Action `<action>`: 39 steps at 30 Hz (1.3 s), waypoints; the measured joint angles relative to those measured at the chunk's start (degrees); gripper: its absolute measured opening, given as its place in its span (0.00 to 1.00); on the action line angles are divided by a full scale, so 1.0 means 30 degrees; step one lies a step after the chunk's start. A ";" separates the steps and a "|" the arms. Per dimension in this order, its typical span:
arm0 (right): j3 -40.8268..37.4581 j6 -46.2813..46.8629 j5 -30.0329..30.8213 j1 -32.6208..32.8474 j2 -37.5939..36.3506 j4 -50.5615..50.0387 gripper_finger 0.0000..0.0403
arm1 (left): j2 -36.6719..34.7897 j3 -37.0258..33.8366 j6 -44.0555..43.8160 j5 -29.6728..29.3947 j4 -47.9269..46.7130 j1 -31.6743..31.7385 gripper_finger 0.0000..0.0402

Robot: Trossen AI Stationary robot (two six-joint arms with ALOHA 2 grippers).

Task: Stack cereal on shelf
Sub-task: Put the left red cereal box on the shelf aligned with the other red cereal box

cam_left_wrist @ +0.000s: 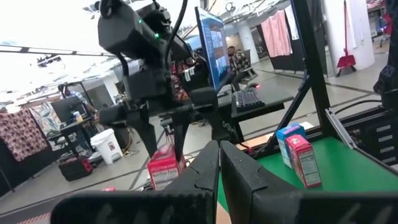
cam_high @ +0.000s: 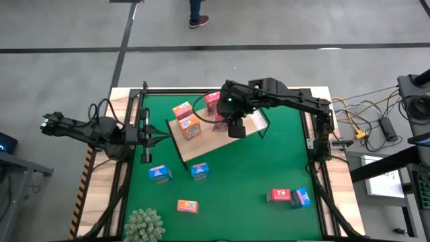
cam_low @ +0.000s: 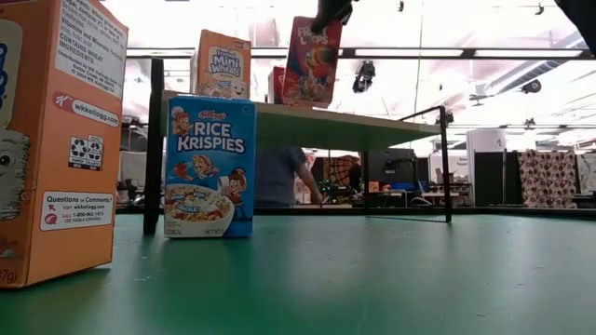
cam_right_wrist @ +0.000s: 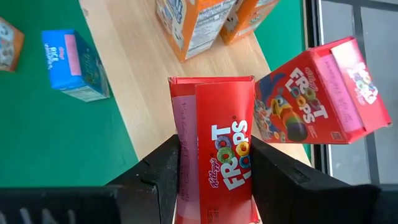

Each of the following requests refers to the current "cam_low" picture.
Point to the red Froot Loops cereal box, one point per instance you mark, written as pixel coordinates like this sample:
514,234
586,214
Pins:
309,70
275,86

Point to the blue Rice Krispies cereal box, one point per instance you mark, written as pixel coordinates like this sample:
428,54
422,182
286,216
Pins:
209,139

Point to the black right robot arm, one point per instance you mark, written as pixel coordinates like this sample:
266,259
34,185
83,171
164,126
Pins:
582,18

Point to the wooden shelf with black legs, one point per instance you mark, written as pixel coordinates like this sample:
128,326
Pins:
349,130

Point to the black aluminium gantry bar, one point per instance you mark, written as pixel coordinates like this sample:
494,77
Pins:
468,53

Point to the black monitor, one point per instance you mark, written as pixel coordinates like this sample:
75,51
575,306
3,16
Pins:
391,163

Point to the spider web patterned cloth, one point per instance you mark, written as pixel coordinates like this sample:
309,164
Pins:
344,170

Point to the person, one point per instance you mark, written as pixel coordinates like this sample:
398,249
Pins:
277,177

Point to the brown dotted cloth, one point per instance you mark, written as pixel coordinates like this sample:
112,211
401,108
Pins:
547,179

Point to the green table mat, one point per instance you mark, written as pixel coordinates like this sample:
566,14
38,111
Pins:
298,288

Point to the black gantry mounted camera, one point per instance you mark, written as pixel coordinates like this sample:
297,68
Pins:
364,76

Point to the black dome ceiling camera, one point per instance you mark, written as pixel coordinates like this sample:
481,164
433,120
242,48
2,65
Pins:
531,86

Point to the black metal table frame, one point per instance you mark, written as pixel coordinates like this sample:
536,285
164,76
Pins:
465,211

